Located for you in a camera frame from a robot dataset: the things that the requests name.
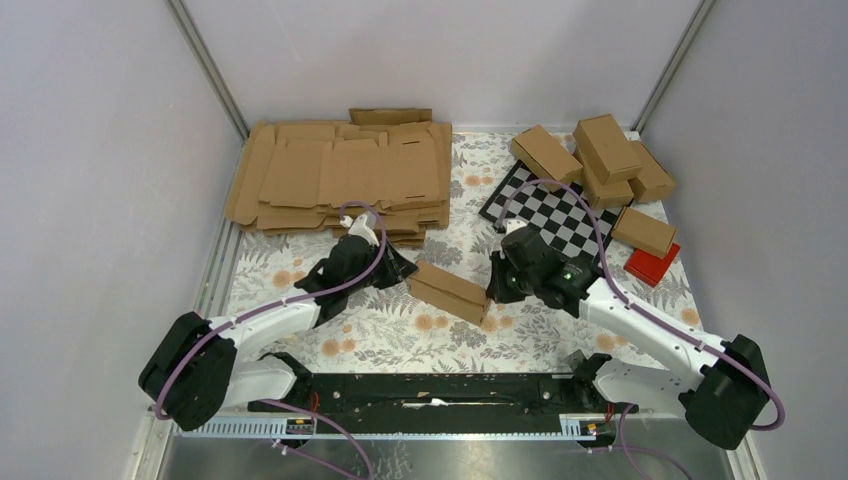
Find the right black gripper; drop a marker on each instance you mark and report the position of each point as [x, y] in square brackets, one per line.
[496, 290]

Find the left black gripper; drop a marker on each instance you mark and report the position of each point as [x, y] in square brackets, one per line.
[399, 267]

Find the brown cardboard box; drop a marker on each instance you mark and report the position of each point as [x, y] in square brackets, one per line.
[449, 292]

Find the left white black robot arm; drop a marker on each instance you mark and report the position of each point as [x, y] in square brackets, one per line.
[203, 365]

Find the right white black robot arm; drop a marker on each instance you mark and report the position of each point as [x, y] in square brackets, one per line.
[719, 387]

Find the folded brown box middle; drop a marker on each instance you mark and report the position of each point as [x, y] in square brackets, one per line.
[599, 195]

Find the folded brown box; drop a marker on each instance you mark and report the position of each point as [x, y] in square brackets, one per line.
[599, 195]
[546, 156]
[606, 149]
[653, 182]
[643, 232]

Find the folded brown box far left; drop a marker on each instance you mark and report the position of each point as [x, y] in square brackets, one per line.
[546, 156]

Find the folded brown box near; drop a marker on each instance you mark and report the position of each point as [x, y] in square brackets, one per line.
[643, 232]

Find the red box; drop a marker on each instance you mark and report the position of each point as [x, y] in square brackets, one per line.
[650, 269]

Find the folded brown box top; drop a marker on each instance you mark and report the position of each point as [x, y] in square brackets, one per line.
[606, 149]

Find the folded brown box right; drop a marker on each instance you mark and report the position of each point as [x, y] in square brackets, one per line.
[653, 182]

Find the black white checkerboard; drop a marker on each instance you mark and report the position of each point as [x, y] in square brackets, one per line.
[557, 216]

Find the stack of flat cardboard blanks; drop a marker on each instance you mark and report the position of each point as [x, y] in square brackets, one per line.
[303, 176]

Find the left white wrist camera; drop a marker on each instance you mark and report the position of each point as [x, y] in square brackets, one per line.
[362, 226]

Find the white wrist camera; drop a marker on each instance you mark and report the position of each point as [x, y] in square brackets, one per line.
[513, 224]
[362, 226]

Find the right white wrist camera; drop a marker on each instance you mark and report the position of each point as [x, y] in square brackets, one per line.
[513, 224]

